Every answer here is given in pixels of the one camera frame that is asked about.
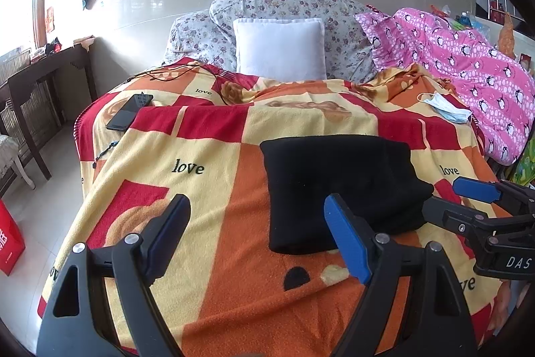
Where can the black phone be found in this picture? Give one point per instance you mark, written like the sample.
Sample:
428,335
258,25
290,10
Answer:
127,114

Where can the white pillow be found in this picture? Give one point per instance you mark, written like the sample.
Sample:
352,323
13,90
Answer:
280,47

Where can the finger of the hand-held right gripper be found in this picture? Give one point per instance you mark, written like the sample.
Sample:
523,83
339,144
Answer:
476,189
451,217

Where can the green patterned cloth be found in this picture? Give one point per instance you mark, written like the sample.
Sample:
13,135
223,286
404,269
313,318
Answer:
522,171

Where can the orange plastic bag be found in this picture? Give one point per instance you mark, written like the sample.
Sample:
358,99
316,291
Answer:
508,39

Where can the grey slatted panel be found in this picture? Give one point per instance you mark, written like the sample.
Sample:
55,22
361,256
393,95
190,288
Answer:
16,64

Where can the cardboard box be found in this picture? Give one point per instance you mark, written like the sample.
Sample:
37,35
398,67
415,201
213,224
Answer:
85,41

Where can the dark wooden table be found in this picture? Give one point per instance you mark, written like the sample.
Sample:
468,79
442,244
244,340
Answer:
62,58

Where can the pink penguin quilt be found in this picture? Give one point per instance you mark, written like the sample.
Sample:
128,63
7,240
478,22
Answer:
480,76

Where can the black pants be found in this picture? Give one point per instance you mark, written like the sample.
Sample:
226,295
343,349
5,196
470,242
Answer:
334,181

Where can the white chair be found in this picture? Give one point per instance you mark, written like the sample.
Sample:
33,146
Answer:
8,152

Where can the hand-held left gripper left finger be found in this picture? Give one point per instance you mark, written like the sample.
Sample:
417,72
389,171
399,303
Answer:
171,227

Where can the dark red pouch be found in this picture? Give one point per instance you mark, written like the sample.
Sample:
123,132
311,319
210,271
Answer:
53,46

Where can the blue face mask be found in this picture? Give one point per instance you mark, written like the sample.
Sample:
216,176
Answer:
447,106

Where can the small floral cushion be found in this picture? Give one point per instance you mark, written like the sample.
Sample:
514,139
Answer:
196,39

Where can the red paper decoration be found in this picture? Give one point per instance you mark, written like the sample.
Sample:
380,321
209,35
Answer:
50,19

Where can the checkered printed blanket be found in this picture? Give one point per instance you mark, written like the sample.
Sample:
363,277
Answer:
217,139

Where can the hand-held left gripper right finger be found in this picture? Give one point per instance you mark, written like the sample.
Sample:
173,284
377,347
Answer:
347,240

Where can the red bag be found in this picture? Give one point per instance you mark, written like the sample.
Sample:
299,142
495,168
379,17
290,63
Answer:
10,240

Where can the large floral cushion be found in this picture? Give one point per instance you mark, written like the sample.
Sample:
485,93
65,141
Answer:
284,3

